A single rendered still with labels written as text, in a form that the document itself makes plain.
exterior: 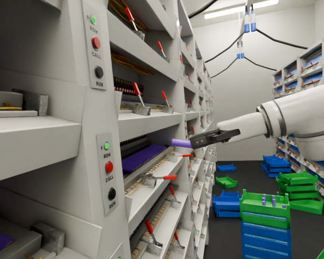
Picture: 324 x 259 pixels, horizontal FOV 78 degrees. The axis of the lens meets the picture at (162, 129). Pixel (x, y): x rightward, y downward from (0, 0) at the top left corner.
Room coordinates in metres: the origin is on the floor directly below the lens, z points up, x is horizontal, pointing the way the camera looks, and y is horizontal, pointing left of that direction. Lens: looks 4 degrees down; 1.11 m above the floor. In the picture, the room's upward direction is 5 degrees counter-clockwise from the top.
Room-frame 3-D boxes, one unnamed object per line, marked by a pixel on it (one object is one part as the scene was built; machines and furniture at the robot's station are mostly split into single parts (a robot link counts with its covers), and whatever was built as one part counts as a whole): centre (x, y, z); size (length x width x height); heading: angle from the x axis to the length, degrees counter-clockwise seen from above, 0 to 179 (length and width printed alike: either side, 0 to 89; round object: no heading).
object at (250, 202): (1.38, -0.68, 0.44); 0.30 x 0.20 x 0.08; 60
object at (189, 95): (1.68, -0.22, 0.87); 0.20 x 0.09 x 1.74; 73
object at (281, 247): (1.38, -0.68, 0.20); 0.30 x 0.20 x 0.08; 60
